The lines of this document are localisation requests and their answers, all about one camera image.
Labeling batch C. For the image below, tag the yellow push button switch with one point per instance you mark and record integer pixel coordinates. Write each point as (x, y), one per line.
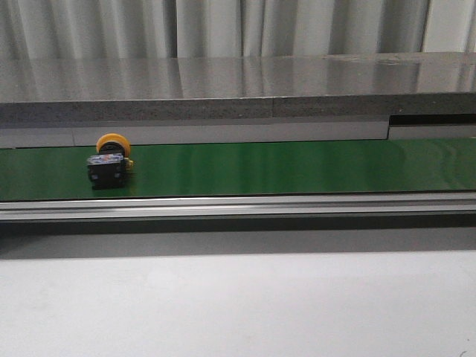
(110, 166)

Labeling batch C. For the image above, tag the green conveyor belt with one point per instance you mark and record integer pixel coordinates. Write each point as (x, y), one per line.
(245, 169)

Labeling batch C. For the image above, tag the grey stone counter slab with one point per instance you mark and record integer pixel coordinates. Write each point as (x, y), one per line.
(73, 92)

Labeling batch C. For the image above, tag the white pleated curtain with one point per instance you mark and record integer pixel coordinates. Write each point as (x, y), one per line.
(184, 29)

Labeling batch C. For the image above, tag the aluminium conveyor side rail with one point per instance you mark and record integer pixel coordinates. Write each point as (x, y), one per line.
(237, 206)

